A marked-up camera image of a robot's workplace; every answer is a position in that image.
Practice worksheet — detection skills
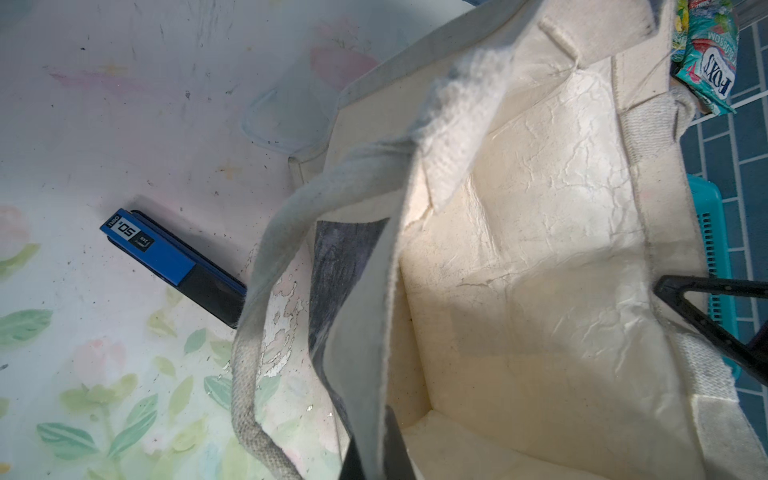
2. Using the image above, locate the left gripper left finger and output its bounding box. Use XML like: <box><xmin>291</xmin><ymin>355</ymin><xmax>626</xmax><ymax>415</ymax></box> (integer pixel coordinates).
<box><xmin>338</xmin><ymin>405</ymin><xmax>416</xmax><ymax>480</ymax></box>

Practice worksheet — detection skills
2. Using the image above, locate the cream canvas tote bag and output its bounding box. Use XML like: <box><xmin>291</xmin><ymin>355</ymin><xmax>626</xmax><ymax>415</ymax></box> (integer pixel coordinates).
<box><xmin>231</xmin><ymin>1</ymin><xmax>767</xmax><ymax>479</ymax></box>

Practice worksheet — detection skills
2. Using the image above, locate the green Fox's candy bag top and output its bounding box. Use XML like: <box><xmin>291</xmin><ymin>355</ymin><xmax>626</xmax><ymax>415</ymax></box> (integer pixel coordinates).
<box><xmin>672</xmin><ymin>0</ymin><xmax>739</xmax><ymax>116</ymax></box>

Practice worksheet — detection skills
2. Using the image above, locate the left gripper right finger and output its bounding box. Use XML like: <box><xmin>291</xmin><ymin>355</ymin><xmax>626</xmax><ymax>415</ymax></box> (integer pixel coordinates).
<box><xmin>652</xmin><ymin>274</ymin><xmax>768</xmax><ymax>388</ymax></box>

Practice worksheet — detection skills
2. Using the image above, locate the teal plastic basket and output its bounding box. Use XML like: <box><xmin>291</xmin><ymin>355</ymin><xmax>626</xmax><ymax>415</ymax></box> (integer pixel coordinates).
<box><xmin>686</xmin><ymin>173</ymin><xmax>745</xmax><ymax>379</ymax></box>

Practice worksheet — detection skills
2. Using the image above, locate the blue black stapler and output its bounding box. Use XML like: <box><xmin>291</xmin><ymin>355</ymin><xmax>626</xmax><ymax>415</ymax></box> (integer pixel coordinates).
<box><xmin>100</xmin><ymin>209</ymin><xmax>246</xmax><ymax>329</ymax></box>

